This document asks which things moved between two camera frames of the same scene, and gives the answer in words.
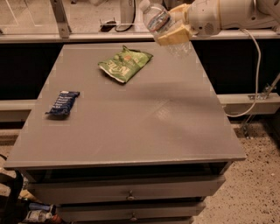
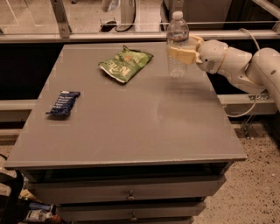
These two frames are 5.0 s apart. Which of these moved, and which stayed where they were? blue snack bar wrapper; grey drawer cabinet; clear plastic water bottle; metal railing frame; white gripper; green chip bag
Moved: white gripper; clear plastic water bottle
Stayed: grey drawer cabinet; blue snack bar wrapper; green chip bag; metal railing frame
